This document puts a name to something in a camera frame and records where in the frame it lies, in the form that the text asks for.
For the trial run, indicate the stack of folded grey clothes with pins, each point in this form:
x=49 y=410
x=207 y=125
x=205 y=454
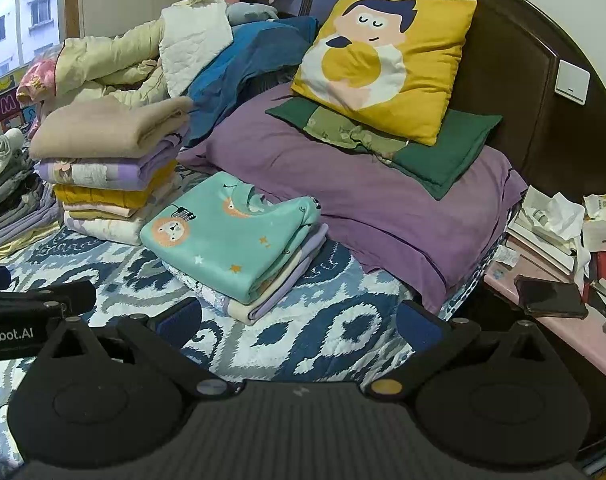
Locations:
x=8 y=185

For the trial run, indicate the yellow cartoon pillow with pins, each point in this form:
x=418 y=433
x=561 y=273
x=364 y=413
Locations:
x=433 y=60

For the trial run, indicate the white paper package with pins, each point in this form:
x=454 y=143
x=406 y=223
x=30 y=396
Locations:
x=600 y=230

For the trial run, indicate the purple quilt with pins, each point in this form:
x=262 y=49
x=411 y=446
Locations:
x=333 y=185

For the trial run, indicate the crumpled white tissue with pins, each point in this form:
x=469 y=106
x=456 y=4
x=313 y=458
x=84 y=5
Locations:
x=558 y=215

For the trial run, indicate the folded white purple garments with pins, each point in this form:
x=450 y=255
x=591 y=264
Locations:
x=308 y=245

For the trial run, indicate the white wall switch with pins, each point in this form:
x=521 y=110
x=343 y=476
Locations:
x=573 y=82

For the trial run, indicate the teal lion print shirt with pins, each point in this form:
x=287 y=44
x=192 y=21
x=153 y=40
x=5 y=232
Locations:
x=223 y=240

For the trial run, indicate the pile of white books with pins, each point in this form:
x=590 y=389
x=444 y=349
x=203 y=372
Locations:
x=533 y=247

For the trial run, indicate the white floral folded garment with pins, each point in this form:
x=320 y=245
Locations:
x=203 y=290

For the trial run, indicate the cream quilted blanket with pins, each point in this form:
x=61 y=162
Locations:
x=193 y=45

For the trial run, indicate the black smartphone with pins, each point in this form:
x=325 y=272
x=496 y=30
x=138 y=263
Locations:
x=548 y=297

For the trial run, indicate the blue blanket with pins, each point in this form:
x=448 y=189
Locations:
x=243 y=60

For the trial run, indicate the light blue soft toy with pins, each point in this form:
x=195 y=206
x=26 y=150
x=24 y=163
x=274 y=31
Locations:
x=253 y=12

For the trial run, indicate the window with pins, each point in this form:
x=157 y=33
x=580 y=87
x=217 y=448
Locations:
x=13 y=20

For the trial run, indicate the dark wooden headboard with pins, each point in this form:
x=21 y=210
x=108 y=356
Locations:
x=523 y=60

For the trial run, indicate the pink floral cloth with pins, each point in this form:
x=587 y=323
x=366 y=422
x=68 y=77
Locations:
x=33 y=80

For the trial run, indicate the pink nightstand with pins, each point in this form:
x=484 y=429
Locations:
x=583 y=340

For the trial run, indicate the olive floral cloth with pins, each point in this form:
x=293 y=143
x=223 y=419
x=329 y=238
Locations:
x=333 y=127

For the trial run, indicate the alphabet play mat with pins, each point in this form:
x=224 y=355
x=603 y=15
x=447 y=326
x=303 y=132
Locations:
x=3 y=105

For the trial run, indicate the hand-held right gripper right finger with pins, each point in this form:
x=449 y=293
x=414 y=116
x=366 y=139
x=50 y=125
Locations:
x=418 y=327

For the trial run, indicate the blue patterned bedsheet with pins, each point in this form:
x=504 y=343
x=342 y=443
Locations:
x=308 y=320

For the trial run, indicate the cream folded garment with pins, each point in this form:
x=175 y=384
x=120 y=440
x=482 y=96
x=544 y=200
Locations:
x=263 y=305

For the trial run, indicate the dark green pillow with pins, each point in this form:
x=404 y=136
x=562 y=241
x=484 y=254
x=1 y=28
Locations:
x=458 y=145

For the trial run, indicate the stack of folded colourful clothes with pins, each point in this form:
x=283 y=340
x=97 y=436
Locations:
x=108 y=130

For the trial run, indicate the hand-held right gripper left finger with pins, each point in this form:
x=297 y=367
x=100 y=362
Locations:
x=180 y=322

